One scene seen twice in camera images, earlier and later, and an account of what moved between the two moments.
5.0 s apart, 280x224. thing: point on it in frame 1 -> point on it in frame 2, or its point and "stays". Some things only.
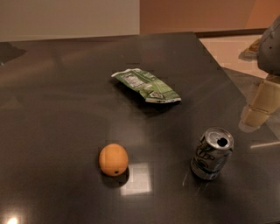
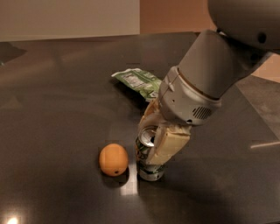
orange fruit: (113, 159) stays
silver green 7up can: (213, 149) -> (143, 145)
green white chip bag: (153, 88) stays
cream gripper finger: (265, 101) -> (180, 102)
